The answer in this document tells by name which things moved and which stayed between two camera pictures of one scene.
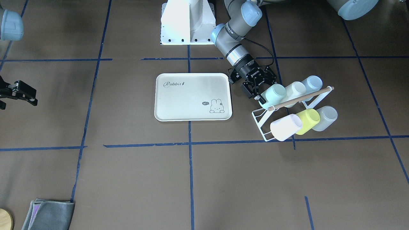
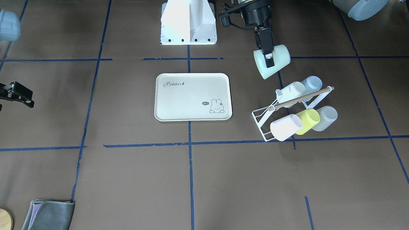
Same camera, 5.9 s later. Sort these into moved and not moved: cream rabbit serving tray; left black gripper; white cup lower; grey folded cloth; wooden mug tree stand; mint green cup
Moved: left black gripper; mint green cup
Not moved: grey folded cloth; cream rabbit serving tray; wooden mug tree stand; white cup lower
